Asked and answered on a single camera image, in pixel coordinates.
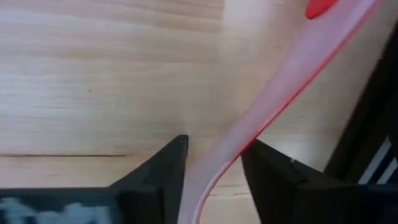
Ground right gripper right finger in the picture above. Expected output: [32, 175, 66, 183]
[241, 139, 326, 224]

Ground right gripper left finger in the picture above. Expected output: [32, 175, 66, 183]
[108, 134, 190, 224]

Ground black metal table frame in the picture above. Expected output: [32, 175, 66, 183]
[323, 21, 398, 184]

